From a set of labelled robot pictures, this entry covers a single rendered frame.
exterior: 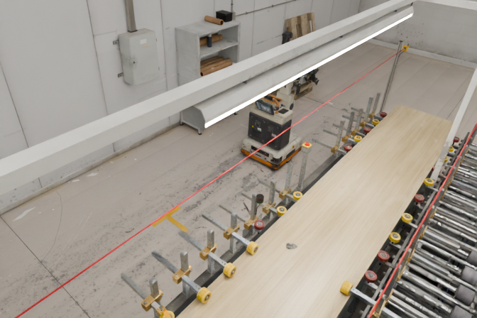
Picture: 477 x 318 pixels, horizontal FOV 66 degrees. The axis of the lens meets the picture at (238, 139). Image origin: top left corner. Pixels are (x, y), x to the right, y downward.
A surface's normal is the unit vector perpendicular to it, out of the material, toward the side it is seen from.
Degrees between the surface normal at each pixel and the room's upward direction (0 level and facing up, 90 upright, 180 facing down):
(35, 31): 90
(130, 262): 0
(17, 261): 0
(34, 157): 0
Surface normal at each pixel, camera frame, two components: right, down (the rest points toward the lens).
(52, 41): 0.77, 0.37
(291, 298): 0.04, -0.84
